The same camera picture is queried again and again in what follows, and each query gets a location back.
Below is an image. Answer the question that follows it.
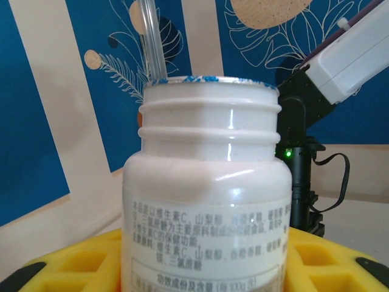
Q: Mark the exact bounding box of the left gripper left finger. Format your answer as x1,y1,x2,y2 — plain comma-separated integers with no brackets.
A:
0,228,125,292

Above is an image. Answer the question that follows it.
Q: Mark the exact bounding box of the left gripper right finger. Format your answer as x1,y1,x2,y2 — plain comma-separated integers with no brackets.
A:
281,226,389,292

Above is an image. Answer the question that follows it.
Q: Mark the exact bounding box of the white pill bottle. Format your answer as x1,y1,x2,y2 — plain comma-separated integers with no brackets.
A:
120,75,294,292

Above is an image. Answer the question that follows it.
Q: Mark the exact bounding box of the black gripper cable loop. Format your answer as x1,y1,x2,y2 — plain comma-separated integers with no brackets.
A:
309,153,350,213

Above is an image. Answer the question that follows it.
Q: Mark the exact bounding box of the aluminium frame post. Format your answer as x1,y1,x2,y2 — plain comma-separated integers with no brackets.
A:
130,0,168,83

